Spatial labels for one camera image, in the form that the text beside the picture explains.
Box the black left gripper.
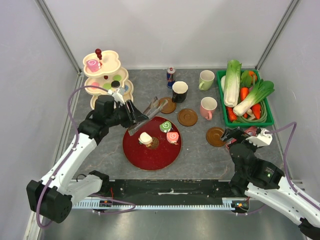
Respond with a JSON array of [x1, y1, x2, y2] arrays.
[[106, 99, 149, 129]]

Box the silver metal serving tongs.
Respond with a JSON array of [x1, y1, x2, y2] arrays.
[[127, 97, 168, 136]]

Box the blue frosted donut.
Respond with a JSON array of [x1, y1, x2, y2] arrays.
[[124, 85, 130, 94]]

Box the black sandwich cookie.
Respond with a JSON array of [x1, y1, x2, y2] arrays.
[[111, 80, 121, 89]]

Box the green macaron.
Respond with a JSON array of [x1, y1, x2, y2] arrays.
[[112, 74, 122, 82], [103, 82, 112, 90]]

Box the pink macaron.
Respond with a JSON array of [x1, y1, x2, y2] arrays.
[[90, 82, 100, 88]]

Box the hot pink swirl roll cake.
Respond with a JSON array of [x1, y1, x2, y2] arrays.
[[86, 59, 102, 73]]

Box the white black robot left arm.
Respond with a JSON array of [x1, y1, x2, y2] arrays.
[[26, 95, 157, 223]]

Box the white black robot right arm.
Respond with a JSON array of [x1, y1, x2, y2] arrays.
[[220, 127, 320, 240]]

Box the brown wooden coaster right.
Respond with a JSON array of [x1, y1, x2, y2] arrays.
[[206, 127, 226, 147]]

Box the brown wooden coaster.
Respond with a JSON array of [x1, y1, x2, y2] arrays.
[[206, 127, 226, 147], [159, 97, 177, 114], [177, 108, 198, 127]]

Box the toy orange carrot lower left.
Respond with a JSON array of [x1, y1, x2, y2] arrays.
[[226, 106, 237, 123]]

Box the toy orange carrot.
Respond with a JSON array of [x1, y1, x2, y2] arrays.
[[226, 106, 237, 123], [239, 87, 250, 101]]

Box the white cream sandwich bun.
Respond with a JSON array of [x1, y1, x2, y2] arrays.
[[138, 132, 153, 145]]

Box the toy green long beans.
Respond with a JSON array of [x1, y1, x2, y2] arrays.
[[233, 101, 268, 124]]

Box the green swirl roll cake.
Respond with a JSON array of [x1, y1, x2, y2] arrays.
[[159, 120, 173, 133]]

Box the round red lacquer tray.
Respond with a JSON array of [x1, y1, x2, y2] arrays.
[[122, 116, 182, 171]]

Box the brown wooden coaster left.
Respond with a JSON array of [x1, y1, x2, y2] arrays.
[[159, 97, 177, 114]]

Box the pink mug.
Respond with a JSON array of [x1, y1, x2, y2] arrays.
[[199, 97, 218, 121]]

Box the salmon pink swirl roll cake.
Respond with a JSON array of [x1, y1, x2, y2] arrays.
[[166, 131, 180, 145]]

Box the brown wooden coaster middle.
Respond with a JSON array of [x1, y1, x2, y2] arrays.
[[177, 108, 198, 127]]

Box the green plastic crate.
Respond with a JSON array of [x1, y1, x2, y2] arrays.
[[215, 69, 274, 128]]

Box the toy orange carrot upper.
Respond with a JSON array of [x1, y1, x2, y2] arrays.
[[239, 87, 250, 101]]

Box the toy napa cabbage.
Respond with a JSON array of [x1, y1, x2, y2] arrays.
[[223, 59, 242, 108]]

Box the black mug white inside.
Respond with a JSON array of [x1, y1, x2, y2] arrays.
[[171, 81, 189, 103]]

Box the toy leafy green vegetable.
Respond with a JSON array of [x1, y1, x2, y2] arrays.
[[240, 70, 258, 88]]

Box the toy bok choy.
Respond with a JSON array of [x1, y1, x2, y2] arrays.
[[233, 79, 275, 117]]

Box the red bull can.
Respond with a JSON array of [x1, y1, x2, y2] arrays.
[[166, 66, 176, 88]]

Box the light green mug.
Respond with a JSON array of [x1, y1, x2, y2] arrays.
[[198, 70, 215, 91]]

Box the cream three-tier dessert stand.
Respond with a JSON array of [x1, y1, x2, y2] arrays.
[[82, 48, 134, 109]]

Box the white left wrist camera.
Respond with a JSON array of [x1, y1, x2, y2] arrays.
[[107, 87, 125, 105]]

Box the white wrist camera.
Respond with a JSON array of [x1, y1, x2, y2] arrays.
[[107, 87, 125, 105], [246, 128, 273, 148]]

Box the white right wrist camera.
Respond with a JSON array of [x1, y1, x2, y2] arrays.
[[246, 128, 273, 148]]

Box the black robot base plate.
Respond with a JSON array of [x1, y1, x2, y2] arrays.
[[99, 179, 237, 198]]

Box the white slotted cable duct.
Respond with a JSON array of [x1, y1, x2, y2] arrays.
[[72, 197, 249, 211]]

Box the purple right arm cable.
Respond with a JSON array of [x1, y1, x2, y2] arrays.
[[232, 121, 320, 216]]

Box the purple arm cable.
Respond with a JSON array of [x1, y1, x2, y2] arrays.
[[36, 85, 136, 229], [232, 121, 320, 216]]

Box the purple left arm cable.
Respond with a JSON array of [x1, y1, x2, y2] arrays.
[[36, 85, 136, 229]]

